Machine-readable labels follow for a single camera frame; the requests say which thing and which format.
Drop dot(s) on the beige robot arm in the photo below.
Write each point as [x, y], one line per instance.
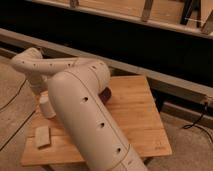
[74, 86]

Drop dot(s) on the dark red bowl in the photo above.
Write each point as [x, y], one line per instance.
[105, 95]

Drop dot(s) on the wooden board table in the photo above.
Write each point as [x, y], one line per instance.
[131, 105]

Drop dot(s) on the beige sponge block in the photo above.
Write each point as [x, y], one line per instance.
[42, 136]

